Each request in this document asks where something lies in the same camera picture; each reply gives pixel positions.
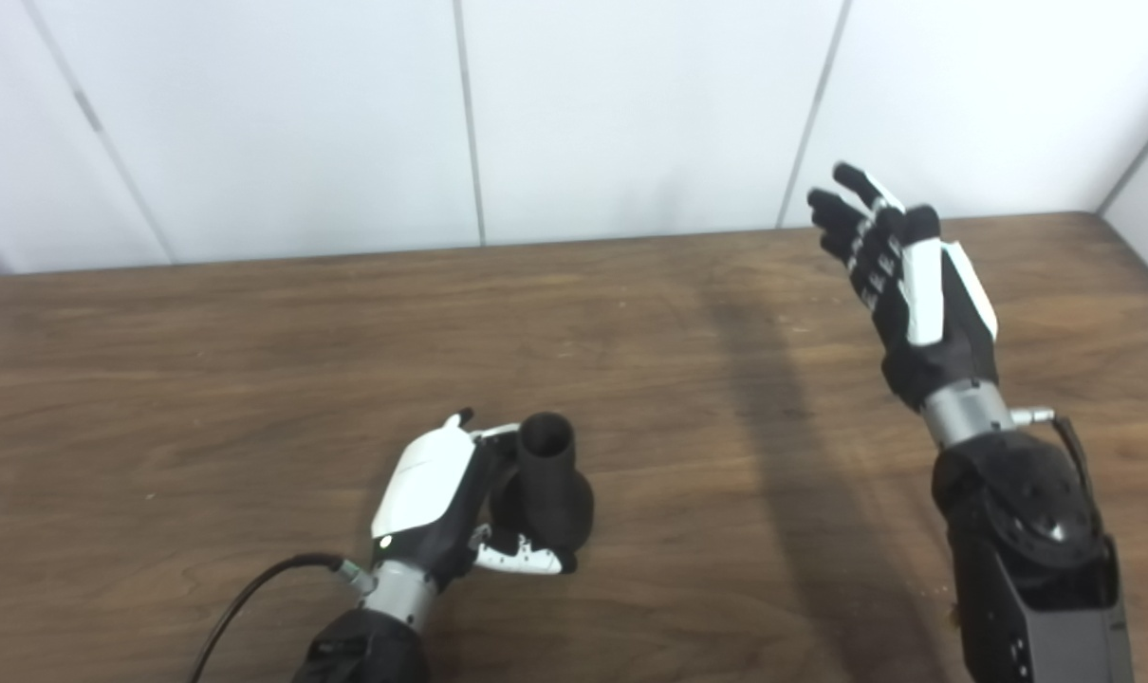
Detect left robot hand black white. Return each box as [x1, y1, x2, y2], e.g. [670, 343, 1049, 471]
[370, 409, 577, 595]

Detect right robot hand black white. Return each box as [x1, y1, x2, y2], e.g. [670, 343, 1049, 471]
[806, 161, 1000, 413]

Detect black funnel-shaped nozzle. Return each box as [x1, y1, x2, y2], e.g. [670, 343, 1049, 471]
[489, 412, 595, 561]

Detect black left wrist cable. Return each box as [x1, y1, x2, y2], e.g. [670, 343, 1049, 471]
[188, 554, 378, 683]

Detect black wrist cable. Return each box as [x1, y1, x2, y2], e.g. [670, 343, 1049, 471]
[1010, 406, 1106, 534]
[188, 554, 378, 683]

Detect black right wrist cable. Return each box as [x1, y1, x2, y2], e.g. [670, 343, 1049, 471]
[1010, 406, 1106, 534]

